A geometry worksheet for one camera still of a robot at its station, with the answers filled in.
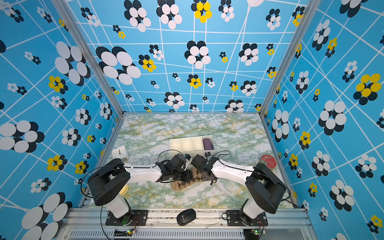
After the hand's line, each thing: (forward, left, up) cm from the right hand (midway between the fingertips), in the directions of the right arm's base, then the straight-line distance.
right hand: (211, 174), depth 87 cm
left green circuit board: (-29, +41, -1) cm, 50 cm away
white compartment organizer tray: (+21, +9, -1) cm, 23 cm away
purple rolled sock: (+18, +2, +4) cm, 19 cm away
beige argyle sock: (-1, +8, +1) cm, 8 cm away
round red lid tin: (+8, -35, +3) cm, 36 cm away
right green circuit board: (-28, -18, -2) cm, 33 cm away
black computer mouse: (-22, +14, +1) cm, 26 cm away
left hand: (-2, +10, 0) cm, 10 cm away
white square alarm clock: (+12, +57, +4) cm, 59 cm away
